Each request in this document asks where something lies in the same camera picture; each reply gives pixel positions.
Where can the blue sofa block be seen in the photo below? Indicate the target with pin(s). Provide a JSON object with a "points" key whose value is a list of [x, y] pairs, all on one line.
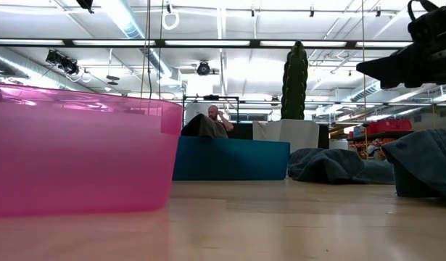
{"points": [[230, 159]]}

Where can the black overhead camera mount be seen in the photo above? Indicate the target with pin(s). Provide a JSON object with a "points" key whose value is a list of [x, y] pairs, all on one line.
{"points": [[86, 4]]}

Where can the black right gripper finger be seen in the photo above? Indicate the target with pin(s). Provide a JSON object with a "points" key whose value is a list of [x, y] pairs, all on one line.
{"points": [[395, 82], [393, 63]]}

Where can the black metal frame stand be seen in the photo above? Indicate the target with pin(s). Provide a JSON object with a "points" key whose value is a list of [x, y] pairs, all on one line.
{"points": [[211, 97]]}

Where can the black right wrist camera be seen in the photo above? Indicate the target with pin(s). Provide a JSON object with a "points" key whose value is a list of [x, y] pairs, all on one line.
{"points": [[431, 21]]}

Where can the round black ceiling fixture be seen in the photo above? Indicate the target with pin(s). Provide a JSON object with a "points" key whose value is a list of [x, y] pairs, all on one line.
{"points": [[203, 68]]}

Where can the pink translucent plastic tub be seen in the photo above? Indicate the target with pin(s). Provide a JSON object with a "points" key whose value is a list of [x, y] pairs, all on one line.
{"points": [[77, 156]]}

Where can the tall green cactus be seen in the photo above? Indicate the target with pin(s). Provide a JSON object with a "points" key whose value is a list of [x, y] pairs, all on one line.
{"points": [[294, 83]]}

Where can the dark grey cushion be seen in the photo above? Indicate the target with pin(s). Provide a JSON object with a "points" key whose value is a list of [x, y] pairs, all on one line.
{"points": [[202, 127]]}

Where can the black ceiling camera cluster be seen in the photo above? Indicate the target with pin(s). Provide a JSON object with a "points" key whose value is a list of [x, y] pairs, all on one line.
{"points": [[63, 62]]}

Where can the white planter box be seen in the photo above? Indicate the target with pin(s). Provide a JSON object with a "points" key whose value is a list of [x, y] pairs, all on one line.
{"points": [[286, 134]]}

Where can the red storage bins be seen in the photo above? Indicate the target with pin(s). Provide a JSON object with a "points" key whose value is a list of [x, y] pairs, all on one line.
{"points": [[389, 126]]}

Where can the person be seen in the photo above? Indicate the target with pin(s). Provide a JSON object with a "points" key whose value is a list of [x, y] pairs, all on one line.
{"points": [[217, 119]]}

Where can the black overhead frame beam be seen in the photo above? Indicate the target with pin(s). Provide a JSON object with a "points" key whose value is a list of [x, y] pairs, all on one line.
{"points": [[208, 42]]}

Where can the silver ventilation duct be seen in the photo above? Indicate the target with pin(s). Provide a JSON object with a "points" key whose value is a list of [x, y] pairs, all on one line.
{"points": [[143, 43]]}

